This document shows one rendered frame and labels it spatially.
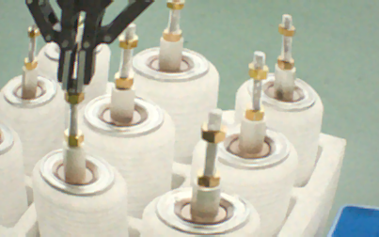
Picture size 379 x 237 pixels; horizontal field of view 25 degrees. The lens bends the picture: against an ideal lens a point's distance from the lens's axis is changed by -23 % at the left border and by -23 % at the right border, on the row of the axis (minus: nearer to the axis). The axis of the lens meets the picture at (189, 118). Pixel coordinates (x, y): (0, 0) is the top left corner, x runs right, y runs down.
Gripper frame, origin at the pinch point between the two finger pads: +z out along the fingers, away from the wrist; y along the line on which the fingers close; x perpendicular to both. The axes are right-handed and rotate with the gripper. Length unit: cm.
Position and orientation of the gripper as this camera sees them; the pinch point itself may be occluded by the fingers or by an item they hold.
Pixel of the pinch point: (75, 66)
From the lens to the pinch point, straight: 81.0
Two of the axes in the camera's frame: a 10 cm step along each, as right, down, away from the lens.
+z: -0.8, 8.8, 4.6
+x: -1.3, 4.5, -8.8
